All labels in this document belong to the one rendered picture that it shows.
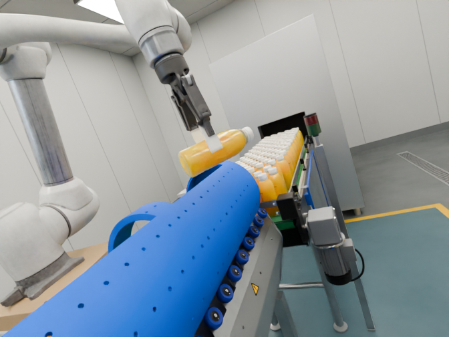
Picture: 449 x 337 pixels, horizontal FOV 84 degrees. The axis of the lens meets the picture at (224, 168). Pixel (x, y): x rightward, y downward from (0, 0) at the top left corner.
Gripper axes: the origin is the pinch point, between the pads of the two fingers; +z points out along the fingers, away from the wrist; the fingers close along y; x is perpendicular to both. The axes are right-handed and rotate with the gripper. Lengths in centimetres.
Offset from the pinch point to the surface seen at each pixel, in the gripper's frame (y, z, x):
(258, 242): 20.8, 39.4, -8.5
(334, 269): 26, 73, -37
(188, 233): -5.8, 15.5, 14.6
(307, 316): 79, 131, -39
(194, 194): 6.0, 10.9, 7.3
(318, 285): 59, 102, -45
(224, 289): 1.6, 34.7, 12.3
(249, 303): 4.2, 44.0, 7.7
